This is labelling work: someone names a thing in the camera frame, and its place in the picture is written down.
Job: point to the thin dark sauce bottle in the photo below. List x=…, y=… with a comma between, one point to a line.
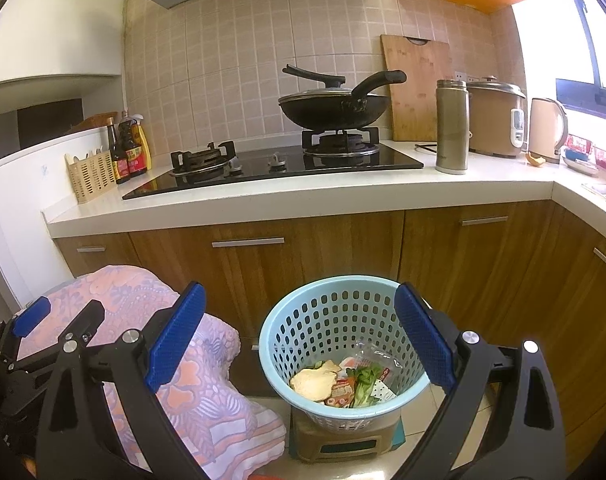
x=120, y=167

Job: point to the dark green leaf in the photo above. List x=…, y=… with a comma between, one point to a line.
x=363, y=380

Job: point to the wooden cutting board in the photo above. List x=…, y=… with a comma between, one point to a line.
x=418, y=75

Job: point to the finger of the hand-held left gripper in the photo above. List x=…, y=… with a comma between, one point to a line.
x=85, y=322
x=30, y=316

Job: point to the light blue plastic basket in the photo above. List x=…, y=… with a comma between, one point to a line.
x=283, y=340

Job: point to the yellow oil bottle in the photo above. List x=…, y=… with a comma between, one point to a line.
x=145, y=150

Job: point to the large orange fruit peel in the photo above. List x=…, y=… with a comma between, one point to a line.
x=310, y=382

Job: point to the olive metal thermos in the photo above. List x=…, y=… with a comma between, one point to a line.
x=453, y=130

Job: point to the pink floral blanket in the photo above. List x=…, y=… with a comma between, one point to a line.
x=213, y=410

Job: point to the brown plastic stool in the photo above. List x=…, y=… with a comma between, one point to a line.
x=343, y=447

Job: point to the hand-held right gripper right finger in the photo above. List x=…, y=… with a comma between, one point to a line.
x=425, y=340

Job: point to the large dark sauce bottle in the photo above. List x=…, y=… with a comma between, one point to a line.
x=135, y=160

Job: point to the white wall socket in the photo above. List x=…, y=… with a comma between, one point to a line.
x=463, y=77

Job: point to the blue bowl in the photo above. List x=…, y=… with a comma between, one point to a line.
x=578, y=160

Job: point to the orange peel scrap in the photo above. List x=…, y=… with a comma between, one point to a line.
x=534, y=160

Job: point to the wooden kitchen cabinet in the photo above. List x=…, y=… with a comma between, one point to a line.
x=333, y=245

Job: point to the beige electric kettle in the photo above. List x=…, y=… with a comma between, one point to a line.
x=545, y=130

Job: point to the dark window frame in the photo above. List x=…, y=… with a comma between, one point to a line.
x=583, y=92

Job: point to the glass wok lid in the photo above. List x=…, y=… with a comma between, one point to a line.
x=313, y=94

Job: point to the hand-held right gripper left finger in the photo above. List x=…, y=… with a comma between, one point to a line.
x=175, y=340

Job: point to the black wok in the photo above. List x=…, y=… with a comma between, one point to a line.
x=333, y=112

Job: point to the beige rice cooker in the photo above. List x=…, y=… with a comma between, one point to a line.
x=490, y=120

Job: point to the beige chopstick holder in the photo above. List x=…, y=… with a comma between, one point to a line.
x=90, y=177

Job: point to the clear plastic bag red label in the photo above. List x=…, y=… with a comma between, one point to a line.
x=383, y=365

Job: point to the black gas stove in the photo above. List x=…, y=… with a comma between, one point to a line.
x=283, y=165

